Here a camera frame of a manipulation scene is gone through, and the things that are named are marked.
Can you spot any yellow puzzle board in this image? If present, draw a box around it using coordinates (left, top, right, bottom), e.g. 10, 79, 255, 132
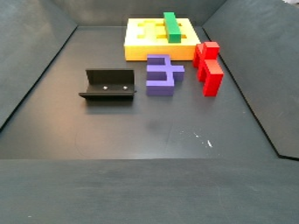
124, 18, 200, 61

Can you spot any purple puzzle block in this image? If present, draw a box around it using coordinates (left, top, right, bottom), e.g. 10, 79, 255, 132
146, 54, 184, 96

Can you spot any red puzzle block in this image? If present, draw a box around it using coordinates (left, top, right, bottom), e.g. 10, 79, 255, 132
192, 41, 224, 97

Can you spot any green rectangular block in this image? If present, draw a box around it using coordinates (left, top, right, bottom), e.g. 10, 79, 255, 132
163, 12, 182, 43

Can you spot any black angle bracket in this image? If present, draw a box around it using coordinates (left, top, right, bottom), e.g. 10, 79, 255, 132
79, 68, 136, 100

